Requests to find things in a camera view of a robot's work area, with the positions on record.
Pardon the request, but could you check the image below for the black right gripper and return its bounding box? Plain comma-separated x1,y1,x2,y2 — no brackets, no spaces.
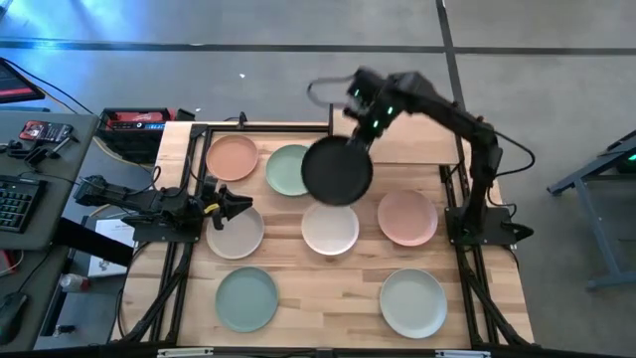
345,69,398,152

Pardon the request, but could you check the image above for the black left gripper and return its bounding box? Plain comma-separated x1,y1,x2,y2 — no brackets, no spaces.
198,174,253,231

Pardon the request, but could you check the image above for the beige plate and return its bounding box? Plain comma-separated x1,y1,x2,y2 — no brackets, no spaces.
205,203,266,261

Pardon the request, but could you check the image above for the black plate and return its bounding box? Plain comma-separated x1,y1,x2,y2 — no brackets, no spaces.
300,134,375,208

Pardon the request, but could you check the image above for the terracotta orange plate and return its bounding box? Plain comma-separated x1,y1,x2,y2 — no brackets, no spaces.
205,133,260,183

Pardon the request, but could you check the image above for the mint green plate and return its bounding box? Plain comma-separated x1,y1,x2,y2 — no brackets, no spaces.
264,143,312,198

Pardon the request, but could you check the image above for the pink plate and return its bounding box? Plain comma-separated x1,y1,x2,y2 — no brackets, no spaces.
377,188,439,248

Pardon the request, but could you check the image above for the white plate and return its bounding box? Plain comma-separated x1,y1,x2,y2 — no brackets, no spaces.
300,201,361,257

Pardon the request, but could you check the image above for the teal plate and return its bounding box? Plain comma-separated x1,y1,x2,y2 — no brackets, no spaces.
214,266,280,334

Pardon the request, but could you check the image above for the pale grey plate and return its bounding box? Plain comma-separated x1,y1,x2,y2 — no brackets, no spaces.
379,268,449,340

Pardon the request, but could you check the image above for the wooden shelf with black sides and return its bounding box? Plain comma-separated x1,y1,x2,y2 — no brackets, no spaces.
326,102,461,183

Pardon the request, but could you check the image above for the white paper booklet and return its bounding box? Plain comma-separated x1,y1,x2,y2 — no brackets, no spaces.
87,218,135,278

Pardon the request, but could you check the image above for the red and black toolbox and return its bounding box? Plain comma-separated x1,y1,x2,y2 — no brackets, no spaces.
95,106,178,165

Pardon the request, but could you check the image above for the black slanted beam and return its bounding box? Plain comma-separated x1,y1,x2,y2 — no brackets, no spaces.
52,217,135,268

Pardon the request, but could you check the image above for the grey side desk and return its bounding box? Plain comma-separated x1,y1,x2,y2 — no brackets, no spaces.
0,109,100,353

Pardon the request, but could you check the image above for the black crossbeam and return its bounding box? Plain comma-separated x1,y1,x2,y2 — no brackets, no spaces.
0,342,636,358

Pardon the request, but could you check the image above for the clear bottle with red cap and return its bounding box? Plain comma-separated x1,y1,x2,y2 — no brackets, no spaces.
59,272,92,293

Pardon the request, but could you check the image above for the black desk clamp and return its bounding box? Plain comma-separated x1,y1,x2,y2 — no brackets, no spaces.
23,134,80,168

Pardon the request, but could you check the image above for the red and black handheld device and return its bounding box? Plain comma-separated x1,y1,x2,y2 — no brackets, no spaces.
18,119,75,144

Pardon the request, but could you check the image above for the black backlit keyboard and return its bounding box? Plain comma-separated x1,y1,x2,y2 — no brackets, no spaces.
0,174,49,234

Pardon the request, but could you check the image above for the small black gadget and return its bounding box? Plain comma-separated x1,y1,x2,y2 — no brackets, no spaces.
0,139,25,159

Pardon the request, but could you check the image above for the black monitor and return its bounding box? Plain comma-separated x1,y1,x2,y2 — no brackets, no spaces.
0,56,47,105

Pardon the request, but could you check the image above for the black computer mouse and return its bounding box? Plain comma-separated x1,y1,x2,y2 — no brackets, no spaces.
0,291,29,347

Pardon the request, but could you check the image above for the blue-grey metal stand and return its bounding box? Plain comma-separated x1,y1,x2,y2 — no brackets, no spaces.
546,129,636,292

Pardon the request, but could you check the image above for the black device with green light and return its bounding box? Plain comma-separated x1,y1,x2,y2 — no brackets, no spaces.
615,129,636,175

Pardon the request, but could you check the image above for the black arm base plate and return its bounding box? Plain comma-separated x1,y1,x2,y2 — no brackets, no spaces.
444,206,518,246
121,213,201,244

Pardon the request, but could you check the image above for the black aluminium table frame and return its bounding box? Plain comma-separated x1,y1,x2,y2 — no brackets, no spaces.
109,114,536,349

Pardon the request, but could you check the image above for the black cable clip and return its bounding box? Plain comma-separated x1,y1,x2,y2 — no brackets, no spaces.
223,111,249,131

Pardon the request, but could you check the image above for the silver metal bracket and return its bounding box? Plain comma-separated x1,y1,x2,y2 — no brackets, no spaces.
435,350,492,358
157,347,215,358

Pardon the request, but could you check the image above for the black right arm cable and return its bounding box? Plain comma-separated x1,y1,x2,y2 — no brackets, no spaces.
306,74,537,178

